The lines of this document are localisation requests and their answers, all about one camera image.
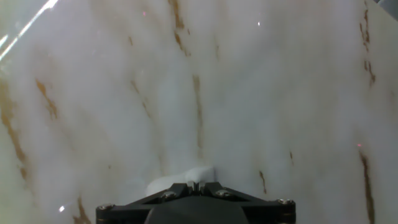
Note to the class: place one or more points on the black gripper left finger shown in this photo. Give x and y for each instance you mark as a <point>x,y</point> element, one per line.
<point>130,211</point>

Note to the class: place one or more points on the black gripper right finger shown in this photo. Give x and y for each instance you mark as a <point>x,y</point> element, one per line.
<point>267,211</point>

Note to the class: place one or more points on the white cloth wipe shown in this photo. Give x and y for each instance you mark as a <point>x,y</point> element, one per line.
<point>192,174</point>

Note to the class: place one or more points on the marble pattern board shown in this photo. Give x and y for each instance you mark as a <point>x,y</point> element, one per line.
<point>264,93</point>

